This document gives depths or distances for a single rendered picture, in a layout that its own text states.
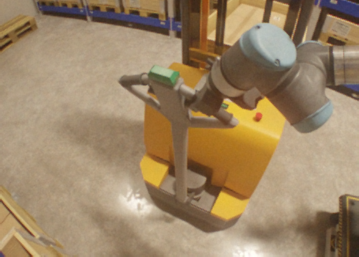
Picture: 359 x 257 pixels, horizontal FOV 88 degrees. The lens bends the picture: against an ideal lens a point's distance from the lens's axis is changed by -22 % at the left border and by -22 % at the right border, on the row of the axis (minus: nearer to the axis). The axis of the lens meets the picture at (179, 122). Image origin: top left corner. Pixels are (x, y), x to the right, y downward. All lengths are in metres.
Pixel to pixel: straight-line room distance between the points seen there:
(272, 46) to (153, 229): 1.67
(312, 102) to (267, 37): 0.13
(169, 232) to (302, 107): 1.58
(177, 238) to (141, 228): 0.29
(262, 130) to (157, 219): 1.09
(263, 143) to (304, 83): 0.85
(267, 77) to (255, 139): 0.86
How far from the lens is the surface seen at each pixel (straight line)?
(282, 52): 0.39
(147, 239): 1.86
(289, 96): 0.41
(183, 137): 0.91
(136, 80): 0.73
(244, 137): 1.24
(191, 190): 1.53
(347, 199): 1.99
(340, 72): 0.53
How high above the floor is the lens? 1.80
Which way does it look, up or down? 50 degrees down
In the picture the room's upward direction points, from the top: 2 degrees counter-clockwise
